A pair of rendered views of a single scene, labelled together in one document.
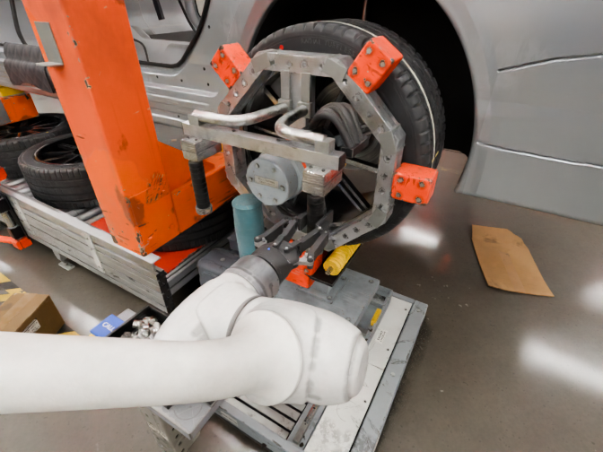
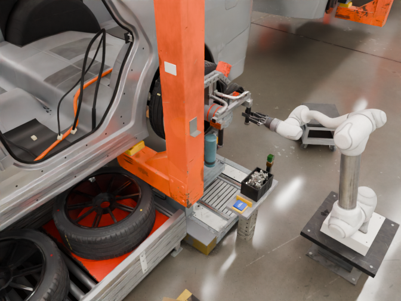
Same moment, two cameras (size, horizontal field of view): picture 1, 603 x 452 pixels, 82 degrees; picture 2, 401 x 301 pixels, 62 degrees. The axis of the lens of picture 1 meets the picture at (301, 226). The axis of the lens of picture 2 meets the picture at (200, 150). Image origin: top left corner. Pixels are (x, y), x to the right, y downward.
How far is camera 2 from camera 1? 234 cm
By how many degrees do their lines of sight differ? 63
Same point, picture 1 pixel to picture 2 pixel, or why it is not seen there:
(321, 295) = not seen: hidden behind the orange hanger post
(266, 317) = (304, 110)
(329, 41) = (206, 69)
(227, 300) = (292, 120)
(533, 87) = (224, 53)
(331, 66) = (221, 75)
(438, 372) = (225, 154)
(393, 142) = not seen: hidden behind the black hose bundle
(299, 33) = not seen: hidden behind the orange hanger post
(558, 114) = (228, 57)
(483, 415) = (241, 149)
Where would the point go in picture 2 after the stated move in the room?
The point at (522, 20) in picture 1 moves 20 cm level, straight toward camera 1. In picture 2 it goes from (219, 39) to (241, 45)
